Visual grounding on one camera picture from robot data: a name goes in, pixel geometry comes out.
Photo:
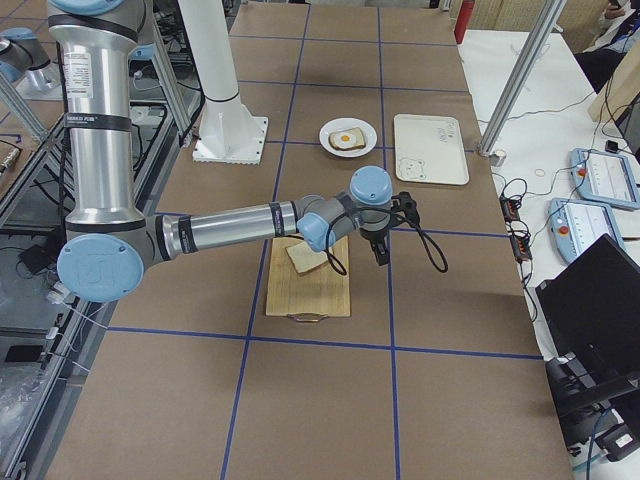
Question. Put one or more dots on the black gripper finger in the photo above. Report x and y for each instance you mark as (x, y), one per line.
(381, 252)

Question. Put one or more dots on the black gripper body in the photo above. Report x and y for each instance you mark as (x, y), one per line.
(372, 233)

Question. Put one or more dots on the white bread slice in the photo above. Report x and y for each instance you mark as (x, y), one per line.
(303, 258)

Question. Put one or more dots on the white round plate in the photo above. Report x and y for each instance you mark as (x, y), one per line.
(346, 123)

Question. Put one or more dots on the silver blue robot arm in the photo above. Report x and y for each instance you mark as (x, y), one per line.
(110, 242)
(22, 55)

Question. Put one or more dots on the bread slice with crust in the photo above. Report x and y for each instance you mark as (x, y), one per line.
(358, 133)

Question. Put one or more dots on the wooden cutting board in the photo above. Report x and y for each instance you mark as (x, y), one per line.
(317, 294)

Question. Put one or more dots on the cream bear tray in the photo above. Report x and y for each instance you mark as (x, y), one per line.
(429, 149)

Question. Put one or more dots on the fried egg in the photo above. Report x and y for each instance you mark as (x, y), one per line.
(342, 140)

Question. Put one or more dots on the near blue teach pendant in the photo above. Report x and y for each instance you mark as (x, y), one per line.
(577, 224)

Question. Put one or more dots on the blue teach pendant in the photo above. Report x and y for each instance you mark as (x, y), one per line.
(577, 224)
(604, 177)

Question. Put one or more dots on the black laptop computer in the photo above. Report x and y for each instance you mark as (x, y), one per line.
(593, 305)

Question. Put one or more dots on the red cylinder bottle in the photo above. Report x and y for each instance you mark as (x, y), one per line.
(462, 20)

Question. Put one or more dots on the far blue teach pendant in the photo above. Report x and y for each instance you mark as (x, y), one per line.
(604, 177)

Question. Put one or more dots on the seated person dark clothes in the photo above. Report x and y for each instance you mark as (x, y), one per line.
(618, 34)

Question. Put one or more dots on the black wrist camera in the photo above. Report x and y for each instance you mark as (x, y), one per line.
(404, 210)

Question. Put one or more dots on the orange black cable adapter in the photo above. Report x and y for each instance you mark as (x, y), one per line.
(510, 209)

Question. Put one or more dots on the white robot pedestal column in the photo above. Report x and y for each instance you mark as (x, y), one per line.
(228, 132)

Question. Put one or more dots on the aluminium frame post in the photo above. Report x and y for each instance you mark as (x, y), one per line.
(532, 47)

